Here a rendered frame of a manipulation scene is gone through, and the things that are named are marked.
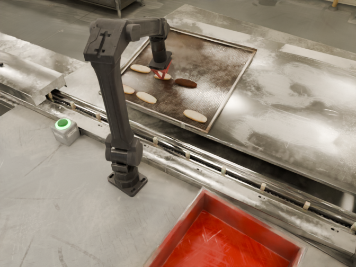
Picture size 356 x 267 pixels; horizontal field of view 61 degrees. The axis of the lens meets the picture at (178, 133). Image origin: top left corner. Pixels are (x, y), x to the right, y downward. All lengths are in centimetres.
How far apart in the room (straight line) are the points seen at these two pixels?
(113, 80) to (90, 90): 72
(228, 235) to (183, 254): 15
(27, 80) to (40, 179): 49
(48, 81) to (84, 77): 22
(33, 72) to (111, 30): 80
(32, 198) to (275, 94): 97
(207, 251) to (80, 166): 54
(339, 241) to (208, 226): 37
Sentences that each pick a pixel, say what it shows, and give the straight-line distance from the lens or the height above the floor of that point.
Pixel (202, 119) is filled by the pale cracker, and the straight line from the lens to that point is 114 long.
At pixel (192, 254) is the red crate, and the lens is 93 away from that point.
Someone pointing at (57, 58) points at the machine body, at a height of 82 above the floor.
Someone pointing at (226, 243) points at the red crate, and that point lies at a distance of 95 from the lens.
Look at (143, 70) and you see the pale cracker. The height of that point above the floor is 93.
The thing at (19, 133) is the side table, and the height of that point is 82.
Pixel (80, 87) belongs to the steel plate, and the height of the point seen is 82.
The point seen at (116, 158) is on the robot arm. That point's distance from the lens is 96.
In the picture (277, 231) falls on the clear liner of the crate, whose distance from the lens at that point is 89.
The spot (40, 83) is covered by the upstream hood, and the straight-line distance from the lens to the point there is 143.
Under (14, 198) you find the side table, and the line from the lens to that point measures 116.
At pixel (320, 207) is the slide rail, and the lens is 106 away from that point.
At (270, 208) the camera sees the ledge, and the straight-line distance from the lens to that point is 99.
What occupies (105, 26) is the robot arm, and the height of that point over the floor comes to 135.
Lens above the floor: 169
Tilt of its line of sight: 46 degrees down
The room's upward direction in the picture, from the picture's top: 1 degrees counter-clockwise
